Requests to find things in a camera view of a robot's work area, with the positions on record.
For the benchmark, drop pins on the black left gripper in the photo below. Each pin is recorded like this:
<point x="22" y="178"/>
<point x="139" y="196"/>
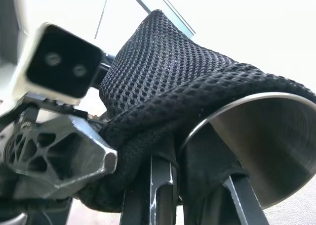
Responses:
<point x="54" y="103"/>

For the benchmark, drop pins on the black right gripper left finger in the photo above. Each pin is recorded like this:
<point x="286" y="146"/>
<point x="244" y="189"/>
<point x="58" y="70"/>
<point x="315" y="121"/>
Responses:
<point x="160" y="193"/>

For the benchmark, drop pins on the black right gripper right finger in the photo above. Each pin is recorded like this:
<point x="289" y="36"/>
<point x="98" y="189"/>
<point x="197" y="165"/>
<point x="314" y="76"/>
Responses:
<point x="243" y="205"/>

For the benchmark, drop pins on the metal cup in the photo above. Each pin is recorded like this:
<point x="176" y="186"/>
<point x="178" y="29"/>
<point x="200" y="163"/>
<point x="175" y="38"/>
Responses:
<point x="266" y="141"/>

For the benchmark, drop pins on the thin dark ceiling line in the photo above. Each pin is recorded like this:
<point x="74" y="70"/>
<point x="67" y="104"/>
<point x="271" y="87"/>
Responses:
<point x="102" y="12"/>

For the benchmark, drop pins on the grey ceiling beam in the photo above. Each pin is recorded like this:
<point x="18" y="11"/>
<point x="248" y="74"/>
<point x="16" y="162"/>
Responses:
<point x="177" y="14"/>

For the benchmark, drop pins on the white camera module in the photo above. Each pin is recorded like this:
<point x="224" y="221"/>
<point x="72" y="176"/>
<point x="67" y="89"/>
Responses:
<point x="59" y="61"/>

